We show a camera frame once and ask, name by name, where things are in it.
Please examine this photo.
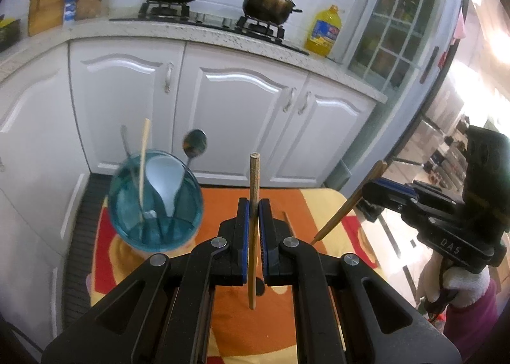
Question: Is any yellow cooking oil bottle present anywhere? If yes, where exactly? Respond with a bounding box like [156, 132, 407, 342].
[305, 4, 344, 57]

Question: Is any black ribbed floor mat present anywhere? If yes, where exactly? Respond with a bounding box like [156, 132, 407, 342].
[62, 173, 114, 325]

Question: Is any white cabinet door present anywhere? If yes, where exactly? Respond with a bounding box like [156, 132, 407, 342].
[68, 39, 187, 177]
[268, 73, 378, 191]
[172, 44, 310, 185]
[0, 55, 86, 237]

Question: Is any round metal spoon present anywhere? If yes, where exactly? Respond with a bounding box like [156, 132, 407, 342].
[171, 129, 208, 221]

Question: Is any tall glass door cabinet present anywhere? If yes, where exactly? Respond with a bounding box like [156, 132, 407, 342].
[324, 0, 467, 193]

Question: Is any floral utensil holder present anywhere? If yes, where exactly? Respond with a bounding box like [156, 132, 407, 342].
[107, 150, 206, 265]

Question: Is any white plastic rice spoon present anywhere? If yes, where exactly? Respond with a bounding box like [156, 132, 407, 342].
[145, 154, 185, 218]

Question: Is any black gas stove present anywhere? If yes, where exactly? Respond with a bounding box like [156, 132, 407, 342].
[108, 1, 310, 56]

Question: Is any black casserole yellow lid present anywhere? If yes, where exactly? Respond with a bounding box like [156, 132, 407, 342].
[0, 16, 21, 51]

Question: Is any dark cooking pot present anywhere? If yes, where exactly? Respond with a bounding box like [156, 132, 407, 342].
[237, 0, 303, 26]

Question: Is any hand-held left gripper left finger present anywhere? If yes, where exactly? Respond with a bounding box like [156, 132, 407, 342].
[42, 197, 251, 364]

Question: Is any person's right hand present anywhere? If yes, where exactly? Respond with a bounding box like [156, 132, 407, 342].
[418, 254, 492, 309]

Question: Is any brown bamboo chopstick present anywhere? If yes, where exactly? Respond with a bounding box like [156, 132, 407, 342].
[248, 152, 261, 311]

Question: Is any pink hanging cloth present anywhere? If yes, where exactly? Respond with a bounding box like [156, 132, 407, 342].
[454, 0, 471, 43]

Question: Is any orange yellow patterned mat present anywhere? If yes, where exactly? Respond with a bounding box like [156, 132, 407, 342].
[85, 186, 389, 364]

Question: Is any person's right forearm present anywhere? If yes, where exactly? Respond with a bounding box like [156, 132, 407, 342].
[442, 280, 500, 360]

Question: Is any light wooden chopstick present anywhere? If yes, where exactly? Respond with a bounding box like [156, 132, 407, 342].
[137, 118, 152, 225]

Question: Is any speckled stone countertop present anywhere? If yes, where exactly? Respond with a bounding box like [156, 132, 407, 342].
[0, 15, 389, 105]

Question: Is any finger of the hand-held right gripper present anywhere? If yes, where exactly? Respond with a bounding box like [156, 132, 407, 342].
[368, 178, 417, 194]
[361, 186, 415, 214]

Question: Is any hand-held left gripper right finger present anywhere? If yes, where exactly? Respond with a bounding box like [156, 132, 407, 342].
[258, 198, 459, 364]

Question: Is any blue white carton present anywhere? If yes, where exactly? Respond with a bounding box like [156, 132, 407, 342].
[63, 0, 80, 24]

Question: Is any dark brown chopstick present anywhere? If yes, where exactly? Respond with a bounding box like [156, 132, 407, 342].
[282, 210, 296, 238]
[311, 160, 389, 246]

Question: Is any wooden cutting board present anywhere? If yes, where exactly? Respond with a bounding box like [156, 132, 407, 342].
[27, 0, 85, 37]

